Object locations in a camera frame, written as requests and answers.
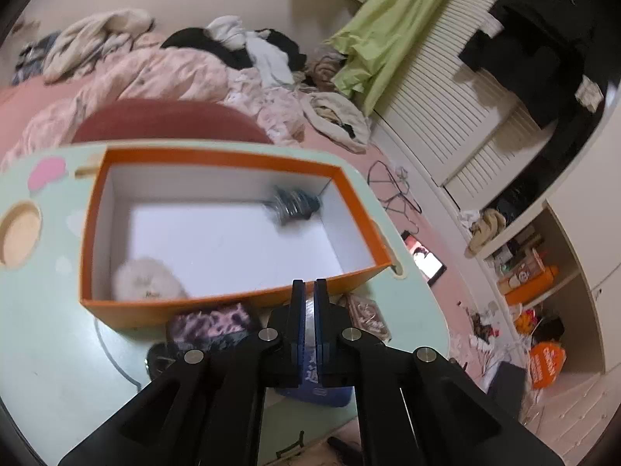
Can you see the clear plastic packet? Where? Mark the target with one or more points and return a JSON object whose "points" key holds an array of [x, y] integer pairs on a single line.
{"points": [[368, 313]]}

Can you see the orange cardboard box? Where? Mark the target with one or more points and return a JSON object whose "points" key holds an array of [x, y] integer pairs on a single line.
{"points": [[218, 247]]}

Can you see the blue plastic box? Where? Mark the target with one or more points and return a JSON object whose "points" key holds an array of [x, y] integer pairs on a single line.
{"points": [[330, 396]]}

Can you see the purple leopard print pouch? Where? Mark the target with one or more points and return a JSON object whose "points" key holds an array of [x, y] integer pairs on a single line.
{"points": [[208, 323]]}

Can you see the white crumpled shirt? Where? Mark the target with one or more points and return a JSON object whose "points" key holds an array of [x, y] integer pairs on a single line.
{"points": [[271, 58]]}

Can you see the white fleece blanket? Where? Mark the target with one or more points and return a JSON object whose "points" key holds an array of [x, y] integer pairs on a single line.
{"points": [[97, 34]]}

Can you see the beige crumpled garment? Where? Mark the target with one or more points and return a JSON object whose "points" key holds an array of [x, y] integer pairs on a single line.
{"points": [[334, 116]]}

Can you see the black round case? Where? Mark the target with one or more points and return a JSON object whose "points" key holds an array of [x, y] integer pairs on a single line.
{"points": [[160, 359]]}

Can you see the white louvered closet doors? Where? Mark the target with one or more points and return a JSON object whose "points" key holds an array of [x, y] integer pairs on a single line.
{"points": [[436, 107]]}

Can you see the white open wardrobe shelf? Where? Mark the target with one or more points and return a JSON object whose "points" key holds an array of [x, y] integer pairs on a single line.
{"points": [[582, 228]]}

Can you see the beige cloth on shelf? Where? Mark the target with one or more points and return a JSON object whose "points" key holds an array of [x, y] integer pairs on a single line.
{"points": [[487, 228]]}

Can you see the smartphone with lit screen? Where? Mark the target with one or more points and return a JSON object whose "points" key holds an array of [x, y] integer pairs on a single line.
{"points": [[427, 262]]}

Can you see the mint cartoon printed desktop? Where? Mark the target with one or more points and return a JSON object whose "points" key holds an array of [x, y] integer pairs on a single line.
{"points": [[48, 349]]}

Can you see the dark red round cushion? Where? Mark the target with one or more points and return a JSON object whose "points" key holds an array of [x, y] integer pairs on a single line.
{"points": [[170, 121]]}

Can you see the black white striped cloth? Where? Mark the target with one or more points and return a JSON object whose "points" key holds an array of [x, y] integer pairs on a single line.
{"points": [[34, 58]]}

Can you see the dark shiny object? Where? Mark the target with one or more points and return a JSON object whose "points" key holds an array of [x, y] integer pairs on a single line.
{"points": [[291, 204]]}

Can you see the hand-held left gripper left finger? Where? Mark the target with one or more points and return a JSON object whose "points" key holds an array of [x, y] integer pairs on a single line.
{"points": [[296, 310]]}

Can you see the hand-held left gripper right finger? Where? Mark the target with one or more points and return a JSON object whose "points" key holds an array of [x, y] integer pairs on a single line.
{"points": [[321, 310]]}

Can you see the black hanging garment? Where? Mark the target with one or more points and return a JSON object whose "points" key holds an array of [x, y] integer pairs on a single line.
{"points": [[533, 34]]}

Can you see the light green hanging garment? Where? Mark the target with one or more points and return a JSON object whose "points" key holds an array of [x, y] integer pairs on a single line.
{"points": [[398, 24]]}

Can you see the white fluffy ball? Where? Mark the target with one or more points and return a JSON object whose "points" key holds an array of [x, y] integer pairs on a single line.
{"points": [[145, 281]]}

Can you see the white hooded garment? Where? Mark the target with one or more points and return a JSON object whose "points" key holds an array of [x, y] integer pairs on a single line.
{"points": [[225, 31]]}

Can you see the orange shopping bag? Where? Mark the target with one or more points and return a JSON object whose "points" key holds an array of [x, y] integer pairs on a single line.
{"points": [[548, 364]]}

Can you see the black crumpled garment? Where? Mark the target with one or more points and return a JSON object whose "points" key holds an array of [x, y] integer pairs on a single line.
{"points": [[194, 41]]}

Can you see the pale pink floral quilt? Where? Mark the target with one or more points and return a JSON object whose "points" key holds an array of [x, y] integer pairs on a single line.
{"points": [[160, 75]]}

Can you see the brown fuzzy garment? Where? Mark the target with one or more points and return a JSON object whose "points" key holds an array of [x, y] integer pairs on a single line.
{"points": [[325, 68]]}

